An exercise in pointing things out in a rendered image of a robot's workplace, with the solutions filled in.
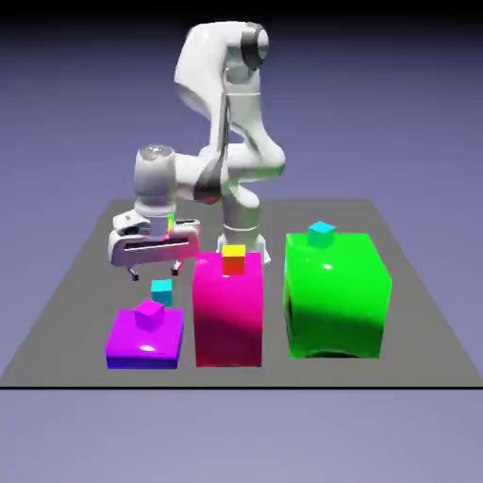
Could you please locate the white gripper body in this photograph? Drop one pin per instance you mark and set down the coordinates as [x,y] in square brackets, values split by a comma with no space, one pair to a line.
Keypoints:
[154,252]

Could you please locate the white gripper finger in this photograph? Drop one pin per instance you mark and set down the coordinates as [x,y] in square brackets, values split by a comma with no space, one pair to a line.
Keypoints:
[176,267]
[133,274]

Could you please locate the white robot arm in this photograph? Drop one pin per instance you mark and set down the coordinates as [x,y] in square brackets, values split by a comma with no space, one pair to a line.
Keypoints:
[241,113]

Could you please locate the small cyan cube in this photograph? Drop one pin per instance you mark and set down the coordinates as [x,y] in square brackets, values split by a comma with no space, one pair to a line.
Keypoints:
[321,234]
[162,291]

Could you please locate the small purple cube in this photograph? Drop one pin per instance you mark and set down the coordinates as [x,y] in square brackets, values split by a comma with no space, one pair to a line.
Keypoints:
[148,315]

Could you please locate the small red cube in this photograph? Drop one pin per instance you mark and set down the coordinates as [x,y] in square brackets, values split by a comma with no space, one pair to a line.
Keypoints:
[234,260]

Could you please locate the large purple box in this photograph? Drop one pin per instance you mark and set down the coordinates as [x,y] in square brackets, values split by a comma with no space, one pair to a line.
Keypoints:
[145,341]

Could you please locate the large pink box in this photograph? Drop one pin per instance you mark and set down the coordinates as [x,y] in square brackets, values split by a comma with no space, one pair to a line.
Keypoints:
[227,313]

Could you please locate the large green box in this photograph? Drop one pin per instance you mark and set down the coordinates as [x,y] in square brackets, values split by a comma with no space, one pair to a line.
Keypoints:
[336,298]

